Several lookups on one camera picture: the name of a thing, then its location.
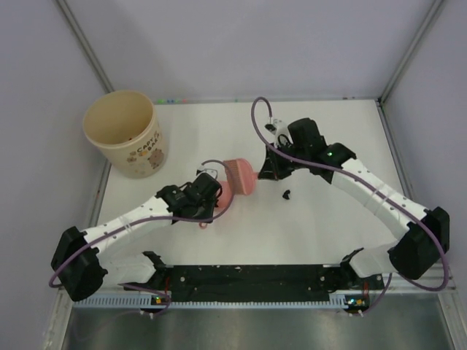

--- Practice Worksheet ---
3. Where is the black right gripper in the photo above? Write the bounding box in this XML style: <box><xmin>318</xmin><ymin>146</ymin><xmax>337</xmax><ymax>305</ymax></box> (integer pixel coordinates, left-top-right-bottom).
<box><xmin>259</xmin><ymin>141</ymin><xmax>309</xmax><ymax>182</ymax></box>

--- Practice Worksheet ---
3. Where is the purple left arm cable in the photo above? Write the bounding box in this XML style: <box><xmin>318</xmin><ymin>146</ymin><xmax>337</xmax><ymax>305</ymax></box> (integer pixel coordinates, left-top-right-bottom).
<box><xmin>48</xmin><ymin>159</ymin><xmax>236</xmax><ymax>289</ymax></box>

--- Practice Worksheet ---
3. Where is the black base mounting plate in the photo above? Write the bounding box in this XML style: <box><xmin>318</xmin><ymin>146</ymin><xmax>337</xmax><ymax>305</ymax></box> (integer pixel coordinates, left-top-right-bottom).
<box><xmin>143</xmin><ymin>252</ymin><xmax>371</xmax><ymax>302</ymax></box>

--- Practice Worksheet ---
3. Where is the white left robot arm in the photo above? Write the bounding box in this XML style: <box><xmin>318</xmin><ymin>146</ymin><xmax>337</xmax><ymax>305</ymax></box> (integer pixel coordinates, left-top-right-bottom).
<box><xmin>51</xmin><ymin>173</ymin><xmax>222</xmax><ymax>302</ymax></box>

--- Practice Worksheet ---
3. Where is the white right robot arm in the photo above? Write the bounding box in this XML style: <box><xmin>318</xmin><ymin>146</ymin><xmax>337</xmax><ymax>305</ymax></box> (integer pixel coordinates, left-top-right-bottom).
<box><xmin>258</xmin><ymin>118</ymin><xmax>450</xmax><ymax>289</ymax></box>

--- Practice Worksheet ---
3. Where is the left aluminium frame post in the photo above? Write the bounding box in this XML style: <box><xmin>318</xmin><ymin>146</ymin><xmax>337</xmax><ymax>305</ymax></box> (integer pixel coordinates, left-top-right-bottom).
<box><xmin>53</xmin><ymin>0</ymin><xmax>115</xmax><ymax>93</ymax></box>

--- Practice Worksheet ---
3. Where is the pink dustpan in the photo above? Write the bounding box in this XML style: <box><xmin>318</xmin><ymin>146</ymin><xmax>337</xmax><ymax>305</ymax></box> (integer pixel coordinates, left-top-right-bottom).
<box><xmin>214</xmin><ymin>180</ymin><xmax>234</xmax><ymax>216</ymax></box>

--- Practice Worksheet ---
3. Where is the beige capybara bucket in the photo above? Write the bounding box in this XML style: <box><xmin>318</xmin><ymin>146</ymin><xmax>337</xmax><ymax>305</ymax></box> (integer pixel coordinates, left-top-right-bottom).
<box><xmin>82</xmin><ymin>90</ymin><xmax>168</xmax><ymax>179</ymax></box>

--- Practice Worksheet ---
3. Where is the right aluminium frame post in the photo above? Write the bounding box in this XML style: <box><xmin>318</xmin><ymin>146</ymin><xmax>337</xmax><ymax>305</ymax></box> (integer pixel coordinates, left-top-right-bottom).
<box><xmin>378</xmin><ymin>0</ymin><xmax>447</xmax><ymax>106</ymax></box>

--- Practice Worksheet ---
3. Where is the pink hand brush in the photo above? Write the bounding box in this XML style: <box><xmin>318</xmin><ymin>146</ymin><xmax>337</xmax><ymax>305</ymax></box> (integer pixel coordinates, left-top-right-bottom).
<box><xmin>222</xmin><ymin>158</ymin><xmax>258</xmax><ymax>195</ymax></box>

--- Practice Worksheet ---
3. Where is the grey slotted cable duct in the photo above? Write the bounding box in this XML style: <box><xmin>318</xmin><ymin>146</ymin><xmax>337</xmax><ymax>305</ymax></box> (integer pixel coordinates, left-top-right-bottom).
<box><xmin>73</xmin><ymin>293</ymin><xmax>368</xmax><ymax>310</ymax></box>

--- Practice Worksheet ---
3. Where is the aluminium frame post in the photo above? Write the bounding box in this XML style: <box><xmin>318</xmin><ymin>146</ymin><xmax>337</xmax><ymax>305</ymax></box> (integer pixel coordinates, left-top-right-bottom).
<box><xmin>378</xmin><ymin>0</ymin><xmax>447</xmax><ymax>106</ymax></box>
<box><xmin>53</xmin><ymin>0</ymin><xmax>115</xmax><ymax>93</ymax></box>

